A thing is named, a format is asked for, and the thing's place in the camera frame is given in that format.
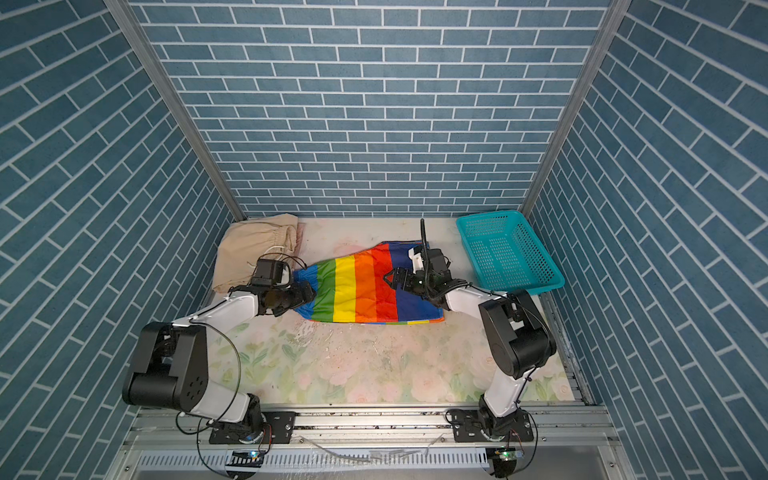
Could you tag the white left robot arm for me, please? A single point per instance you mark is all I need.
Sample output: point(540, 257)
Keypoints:
point(170, 367)

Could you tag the aluminium right corner post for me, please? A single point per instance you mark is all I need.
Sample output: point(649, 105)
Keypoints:
point(596, 55)

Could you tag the aluminium left corner post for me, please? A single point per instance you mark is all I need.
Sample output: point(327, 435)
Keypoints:
point(130, 27)

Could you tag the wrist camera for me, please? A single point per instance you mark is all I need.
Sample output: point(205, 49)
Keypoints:
point(270, 273)
point(432, 259)

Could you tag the controller board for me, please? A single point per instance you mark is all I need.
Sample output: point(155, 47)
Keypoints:
point(503, 461)
point(242, 465)

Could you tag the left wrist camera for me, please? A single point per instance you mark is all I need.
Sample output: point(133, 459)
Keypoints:
point(270, 273)

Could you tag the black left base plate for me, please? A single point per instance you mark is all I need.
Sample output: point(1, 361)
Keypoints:
point(264, 428)

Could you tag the right controller board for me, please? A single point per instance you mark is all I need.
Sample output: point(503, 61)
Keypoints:
point(503, 461)

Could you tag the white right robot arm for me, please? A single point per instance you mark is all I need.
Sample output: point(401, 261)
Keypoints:
point(519, 339)

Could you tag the left controller board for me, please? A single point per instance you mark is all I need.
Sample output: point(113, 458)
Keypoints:
point(242, 465)

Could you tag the red shorts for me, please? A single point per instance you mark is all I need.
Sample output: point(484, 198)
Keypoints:
point(352, 289)

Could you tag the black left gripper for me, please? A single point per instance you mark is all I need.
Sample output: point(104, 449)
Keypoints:
point(299, 298)

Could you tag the aluminium corner post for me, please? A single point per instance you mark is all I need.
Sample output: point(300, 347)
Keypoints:
point(596, 55)
point(130, 27)

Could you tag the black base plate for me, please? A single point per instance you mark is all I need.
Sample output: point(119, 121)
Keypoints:
point(472, 426)
point(264, 428)

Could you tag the aluminium front rail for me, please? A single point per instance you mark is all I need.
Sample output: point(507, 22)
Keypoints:
point(572, 441)

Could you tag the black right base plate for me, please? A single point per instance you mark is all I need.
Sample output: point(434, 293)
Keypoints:
point(472, 426)

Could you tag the beige shorts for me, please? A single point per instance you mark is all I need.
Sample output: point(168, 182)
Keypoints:
point(245, 242)

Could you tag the teal plastic laundry basket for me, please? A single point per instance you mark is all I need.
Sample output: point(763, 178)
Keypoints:
point(506, 254)

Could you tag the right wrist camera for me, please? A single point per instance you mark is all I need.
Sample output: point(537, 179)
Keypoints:
point(432, 259)

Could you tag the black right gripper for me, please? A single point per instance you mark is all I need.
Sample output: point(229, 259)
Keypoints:
point(399, 277)

